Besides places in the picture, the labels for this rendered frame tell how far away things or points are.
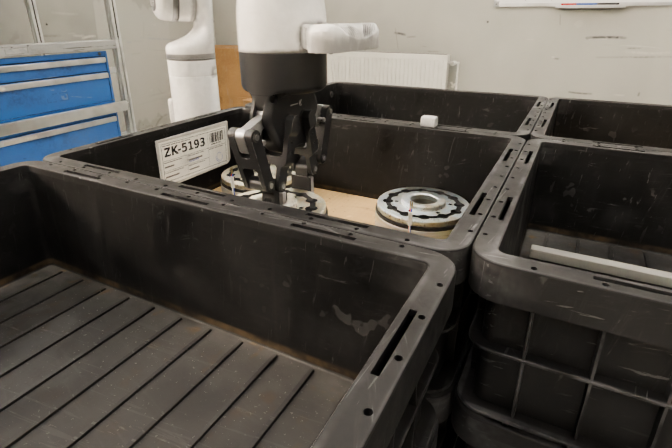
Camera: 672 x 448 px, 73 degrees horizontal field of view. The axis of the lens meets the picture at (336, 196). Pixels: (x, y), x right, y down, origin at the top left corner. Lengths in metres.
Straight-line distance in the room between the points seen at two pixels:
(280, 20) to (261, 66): 0.04
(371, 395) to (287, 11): 0.29
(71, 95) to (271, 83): 2.31
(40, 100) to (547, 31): 3.08
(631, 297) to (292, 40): 0.28
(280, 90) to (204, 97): 0.57
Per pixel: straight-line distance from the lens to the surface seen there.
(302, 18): 0.38
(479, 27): 3.66
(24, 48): 2.52
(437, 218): 0.47
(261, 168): 0.38
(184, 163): 0.60
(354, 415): 0.17
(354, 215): 0.55
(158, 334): 0.38
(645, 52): 3.64
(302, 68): 0.38
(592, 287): 0.26
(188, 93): 0.93
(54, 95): 2.61
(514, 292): 0.27
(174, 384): 0.34
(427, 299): 0.22
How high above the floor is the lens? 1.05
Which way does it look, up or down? 22 degrees down
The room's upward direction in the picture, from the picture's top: straight up
